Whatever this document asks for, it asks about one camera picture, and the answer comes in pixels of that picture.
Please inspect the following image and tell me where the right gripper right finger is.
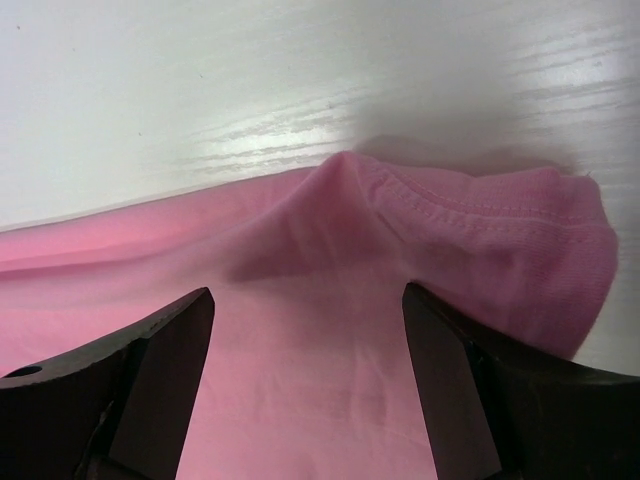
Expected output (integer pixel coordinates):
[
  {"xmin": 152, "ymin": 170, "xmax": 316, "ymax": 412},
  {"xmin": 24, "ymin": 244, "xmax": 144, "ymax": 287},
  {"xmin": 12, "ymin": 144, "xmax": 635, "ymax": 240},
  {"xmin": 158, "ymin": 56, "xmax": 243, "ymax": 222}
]
[{"xmin": 402, "ymin": 283, "xmax": 639, "ymax": 479}]

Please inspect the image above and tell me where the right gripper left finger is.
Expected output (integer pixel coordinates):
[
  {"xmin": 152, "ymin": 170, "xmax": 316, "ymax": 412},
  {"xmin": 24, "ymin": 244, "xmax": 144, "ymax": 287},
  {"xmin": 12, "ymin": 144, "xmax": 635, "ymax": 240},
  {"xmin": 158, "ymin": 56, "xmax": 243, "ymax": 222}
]
[{"xmin": 1, "ymin": 288, "xmax": 215, "ymax": 479}]

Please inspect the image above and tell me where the pink t shirt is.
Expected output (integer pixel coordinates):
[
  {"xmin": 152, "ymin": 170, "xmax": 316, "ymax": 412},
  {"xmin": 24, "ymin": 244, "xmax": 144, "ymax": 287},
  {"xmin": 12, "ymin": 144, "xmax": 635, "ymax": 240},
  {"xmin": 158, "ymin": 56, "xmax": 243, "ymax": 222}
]
[{"xmin": 1, "ymin": 153, "xmax": 618, "ymax": 479}]

